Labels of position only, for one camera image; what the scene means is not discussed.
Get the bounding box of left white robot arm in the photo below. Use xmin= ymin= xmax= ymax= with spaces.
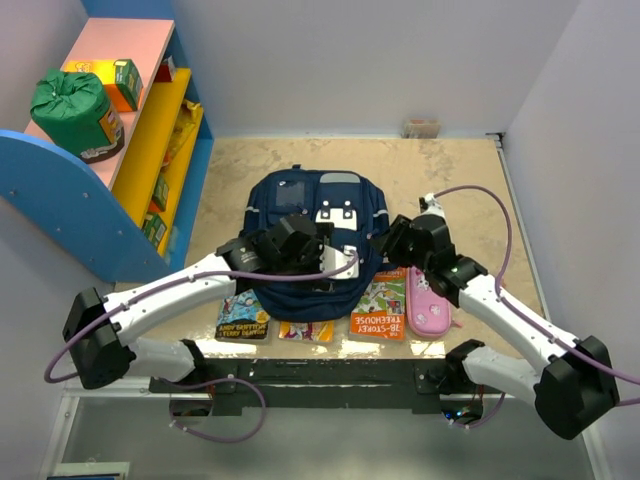
xmin=63 ymin=214 xmax=334 ymax=392

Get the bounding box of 169-storey treehouse book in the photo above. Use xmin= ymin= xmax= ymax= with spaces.
xmin=215 ymin=290 xmax=270 ymax=342

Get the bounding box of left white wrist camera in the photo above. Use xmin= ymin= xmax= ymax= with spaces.
xmin=319 ymin=245 xmax=360 ymax=281

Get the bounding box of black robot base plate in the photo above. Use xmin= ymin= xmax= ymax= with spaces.
xmin=149 ymin=359 xmax=477 ymax=416

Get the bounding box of pink pencil case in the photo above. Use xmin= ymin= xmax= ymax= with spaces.
xmin=405 ymin=267 xmax=462 ymax=338

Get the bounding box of Roald Dahl Charlie book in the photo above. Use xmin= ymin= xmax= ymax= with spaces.
xmin=278 ymin=321 xmax=334 ymax=343

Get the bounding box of green wrapped round package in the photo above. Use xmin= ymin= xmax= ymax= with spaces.
xmin=30 ymin=70 xmax=125 ymax=164

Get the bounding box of navy blue school backpack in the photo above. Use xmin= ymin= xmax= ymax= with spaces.
xmin=240 ymin=165 xmax=389 ymax=323

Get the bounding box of small box on yellow shelf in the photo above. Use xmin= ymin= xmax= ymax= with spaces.
xmin=155 ymin=55 xmax=176 ymax=83

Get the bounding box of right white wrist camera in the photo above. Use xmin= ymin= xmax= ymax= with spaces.
xmin=419 ymin=193 xmax=446 ymax=220

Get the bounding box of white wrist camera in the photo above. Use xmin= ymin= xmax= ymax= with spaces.
xmin=319 ymin=245 xmax=360 ymax=281
xmin=419 ymin=193 xmax=446 ymax=220

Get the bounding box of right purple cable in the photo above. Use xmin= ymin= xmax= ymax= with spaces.
xmin=434 ymin=184 xmax=640 ymax=431

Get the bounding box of small box at back wall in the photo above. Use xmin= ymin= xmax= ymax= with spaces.
xmin=401 ymin=119 xmax=441 ymax=139

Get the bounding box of blue pink yellow shelf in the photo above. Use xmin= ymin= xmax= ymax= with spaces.
xmin=1 ymin=1 xmax=214 ymax=283

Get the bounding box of yellow green carton box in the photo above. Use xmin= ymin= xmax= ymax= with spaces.
xmin=62 ymin=59 xmax=144 ymax=113

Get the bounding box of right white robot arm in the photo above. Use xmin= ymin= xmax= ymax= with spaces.
xmin=371 ymin=214 xmax=620 ymax=440

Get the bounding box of green box on lower shelf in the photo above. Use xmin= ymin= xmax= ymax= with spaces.
xmin=148 ymin=173 xmax=169 ymax=213

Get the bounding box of yellow snack bag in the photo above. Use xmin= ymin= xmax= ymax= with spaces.
xmin=161 ymin=99 xmax=202 ymax=171

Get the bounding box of orange 78-storey treehouse book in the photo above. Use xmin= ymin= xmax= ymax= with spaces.
xmin=349 ymin=267 xmax=407 ymax=342

